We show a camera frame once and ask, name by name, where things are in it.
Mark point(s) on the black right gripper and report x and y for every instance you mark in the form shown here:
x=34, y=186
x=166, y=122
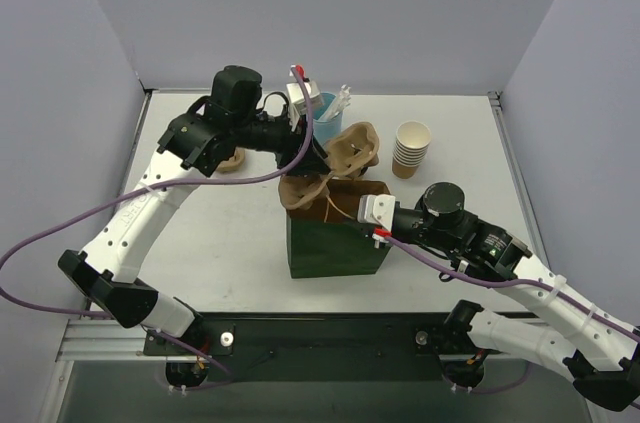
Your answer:
x=406, y=222

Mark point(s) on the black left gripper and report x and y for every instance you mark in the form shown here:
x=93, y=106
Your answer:
x=304, y=158

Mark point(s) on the pulp cup carrier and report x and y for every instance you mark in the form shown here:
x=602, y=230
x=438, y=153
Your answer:
x=346, y=156

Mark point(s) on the brown paper bag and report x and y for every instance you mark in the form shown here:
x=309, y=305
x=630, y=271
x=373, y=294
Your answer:
x=324, y=240

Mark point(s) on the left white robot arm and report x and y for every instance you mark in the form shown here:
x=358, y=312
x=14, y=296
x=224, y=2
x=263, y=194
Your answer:
x=195, y=143

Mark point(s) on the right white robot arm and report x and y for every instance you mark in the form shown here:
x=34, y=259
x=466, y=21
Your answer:
x=596, y=352

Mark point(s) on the light blue cylindrical container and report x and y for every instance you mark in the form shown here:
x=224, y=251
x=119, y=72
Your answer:
x=324, y=131

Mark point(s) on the stack of pulp cup carriers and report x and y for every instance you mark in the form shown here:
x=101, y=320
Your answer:
x=234, y=163

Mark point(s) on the stack of brown paper cups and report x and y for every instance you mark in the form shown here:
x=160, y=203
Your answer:
x=411, y=144

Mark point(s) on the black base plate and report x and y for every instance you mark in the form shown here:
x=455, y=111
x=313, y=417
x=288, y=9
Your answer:
x=332, y=347

